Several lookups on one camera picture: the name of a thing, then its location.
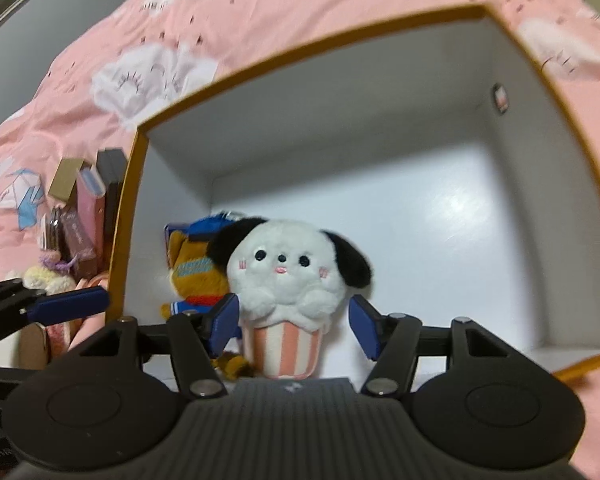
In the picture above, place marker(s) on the pink case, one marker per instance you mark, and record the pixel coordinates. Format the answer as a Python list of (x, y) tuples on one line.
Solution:
[(91, 210)]

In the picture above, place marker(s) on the orange plush toy blue hat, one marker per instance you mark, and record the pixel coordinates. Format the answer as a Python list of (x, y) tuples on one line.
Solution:
[(195, 275)]

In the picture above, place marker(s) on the orange cardboard box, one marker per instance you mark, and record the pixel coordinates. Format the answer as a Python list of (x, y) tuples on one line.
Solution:
[(380, 185)]

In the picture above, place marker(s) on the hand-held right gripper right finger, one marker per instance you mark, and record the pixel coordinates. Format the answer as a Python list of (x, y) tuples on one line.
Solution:
[(364, 327)]

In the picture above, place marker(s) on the white crochet doll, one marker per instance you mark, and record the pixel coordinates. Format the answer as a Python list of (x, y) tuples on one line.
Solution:
[(47, 275)]

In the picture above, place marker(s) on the pink cloud printed blanket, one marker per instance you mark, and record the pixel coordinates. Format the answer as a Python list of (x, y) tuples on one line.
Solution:
[(290, 5)]

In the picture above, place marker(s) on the gold box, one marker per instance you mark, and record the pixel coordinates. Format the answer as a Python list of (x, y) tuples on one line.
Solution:
[(66, 177)]

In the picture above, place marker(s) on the white dog plush toy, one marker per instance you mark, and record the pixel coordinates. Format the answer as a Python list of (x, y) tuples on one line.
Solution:
[(285, 280)]

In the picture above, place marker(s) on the dark grey box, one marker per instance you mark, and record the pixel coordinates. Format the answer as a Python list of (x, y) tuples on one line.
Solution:
[(112, 185)]

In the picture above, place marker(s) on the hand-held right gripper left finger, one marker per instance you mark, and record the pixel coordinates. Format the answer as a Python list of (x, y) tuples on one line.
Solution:
[(222, 327)]

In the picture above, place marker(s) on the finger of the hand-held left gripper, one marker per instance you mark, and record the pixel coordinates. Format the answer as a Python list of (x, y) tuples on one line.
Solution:
[(70, 305)]

